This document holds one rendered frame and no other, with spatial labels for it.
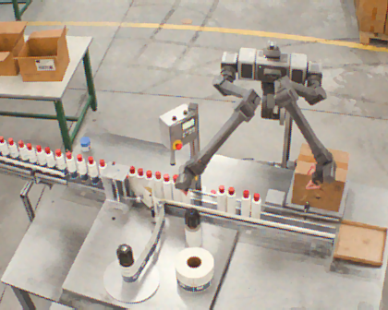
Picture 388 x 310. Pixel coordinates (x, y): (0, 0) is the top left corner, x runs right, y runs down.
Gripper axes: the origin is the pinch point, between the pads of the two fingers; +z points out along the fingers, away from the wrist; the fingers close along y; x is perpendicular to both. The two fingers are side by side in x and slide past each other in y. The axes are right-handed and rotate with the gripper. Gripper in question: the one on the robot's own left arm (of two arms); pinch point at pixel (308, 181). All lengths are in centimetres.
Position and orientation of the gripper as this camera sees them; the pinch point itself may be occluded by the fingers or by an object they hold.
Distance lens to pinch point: 333.9
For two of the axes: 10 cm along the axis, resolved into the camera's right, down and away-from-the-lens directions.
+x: 7.9, 5.0, 3.5
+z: -5.9, 4.7, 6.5
